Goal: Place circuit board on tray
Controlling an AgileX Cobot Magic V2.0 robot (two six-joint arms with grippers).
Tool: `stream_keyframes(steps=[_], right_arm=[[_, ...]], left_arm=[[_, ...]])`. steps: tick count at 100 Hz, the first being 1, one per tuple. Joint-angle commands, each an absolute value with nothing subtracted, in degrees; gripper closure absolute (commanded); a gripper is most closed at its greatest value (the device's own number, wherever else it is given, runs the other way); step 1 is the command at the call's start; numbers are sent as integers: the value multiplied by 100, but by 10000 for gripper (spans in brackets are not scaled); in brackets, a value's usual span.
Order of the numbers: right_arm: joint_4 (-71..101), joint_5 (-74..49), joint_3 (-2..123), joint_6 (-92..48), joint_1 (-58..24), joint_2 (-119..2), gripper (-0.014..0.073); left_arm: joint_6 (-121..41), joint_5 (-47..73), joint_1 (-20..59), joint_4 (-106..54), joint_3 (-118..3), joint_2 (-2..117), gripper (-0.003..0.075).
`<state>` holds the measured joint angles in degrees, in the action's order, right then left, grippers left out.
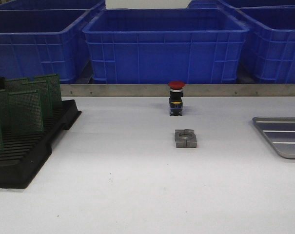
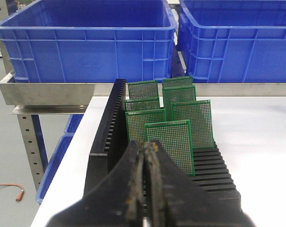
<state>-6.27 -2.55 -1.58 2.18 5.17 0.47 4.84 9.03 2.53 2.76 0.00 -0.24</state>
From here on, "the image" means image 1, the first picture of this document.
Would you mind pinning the black slotted board rack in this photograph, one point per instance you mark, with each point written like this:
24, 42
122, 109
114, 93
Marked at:
23, 155

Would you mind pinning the silver metal tray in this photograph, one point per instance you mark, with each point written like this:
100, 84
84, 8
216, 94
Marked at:
279, 133

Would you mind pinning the red emergency stop button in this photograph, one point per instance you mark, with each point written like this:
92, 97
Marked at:
175, 98

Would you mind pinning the grey metal clamp block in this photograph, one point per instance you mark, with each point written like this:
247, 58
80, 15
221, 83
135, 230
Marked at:
185, 138

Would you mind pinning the centre blue plastic crate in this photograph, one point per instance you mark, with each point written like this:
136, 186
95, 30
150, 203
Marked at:
155, 46

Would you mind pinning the blue plastic crate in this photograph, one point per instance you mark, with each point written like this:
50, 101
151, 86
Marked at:
155, 46
268, 53
40, 42

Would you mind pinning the far right blue crate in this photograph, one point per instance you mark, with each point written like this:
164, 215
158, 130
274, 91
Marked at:
232, 4

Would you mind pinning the right blue plastic crate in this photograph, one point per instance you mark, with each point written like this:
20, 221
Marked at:
268, 53

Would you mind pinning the left blue plastic crate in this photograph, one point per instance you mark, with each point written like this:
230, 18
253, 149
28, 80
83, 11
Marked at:
40, 42

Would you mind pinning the far left blue crate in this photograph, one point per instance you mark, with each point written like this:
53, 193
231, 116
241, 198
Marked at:
51, 4

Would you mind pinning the metal table edge rail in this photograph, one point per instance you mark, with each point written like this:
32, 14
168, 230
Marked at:
190, 90

